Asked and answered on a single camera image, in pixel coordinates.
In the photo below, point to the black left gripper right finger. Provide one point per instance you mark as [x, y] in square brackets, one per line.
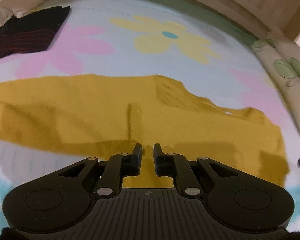
[164, 163]

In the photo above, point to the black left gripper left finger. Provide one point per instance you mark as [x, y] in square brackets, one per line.
[131, 163]

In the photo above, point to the yellow knitted sweater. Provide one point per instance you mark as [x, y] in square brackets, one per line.
[100, 116]

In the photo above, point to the floral pastel bed sheet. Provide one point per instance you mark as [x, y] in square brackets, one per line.
[132, 38]

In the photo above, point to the white floral folded quilt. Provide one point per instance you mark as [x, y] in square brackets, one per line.
[280, 57]

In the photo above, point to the dark striped folded garment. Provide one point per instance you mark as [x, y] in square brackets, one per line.
[31, 33]

